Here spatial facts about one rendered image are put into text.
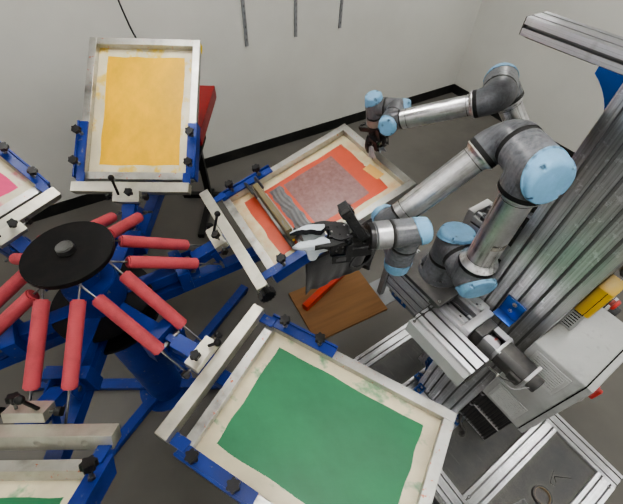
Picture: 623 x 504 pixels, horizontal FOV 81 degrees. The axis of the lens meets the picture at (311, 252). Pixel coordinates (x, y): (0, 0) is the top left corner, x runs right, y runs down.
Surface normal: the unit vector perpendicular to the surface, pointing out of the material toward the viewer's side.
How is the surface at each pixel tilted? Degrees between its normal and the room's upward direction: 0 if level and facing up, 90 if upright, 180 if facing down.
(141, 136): 32
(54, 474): 58
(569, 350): 0
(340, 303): 0
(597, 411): 0
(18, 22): 90
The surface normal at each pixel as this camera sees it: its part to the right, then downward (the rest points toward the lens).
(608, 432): 0.03, -0.65
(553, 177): 0.18, 0.66
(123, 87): 0.04, -0.14
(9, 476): 0.04, 0.31
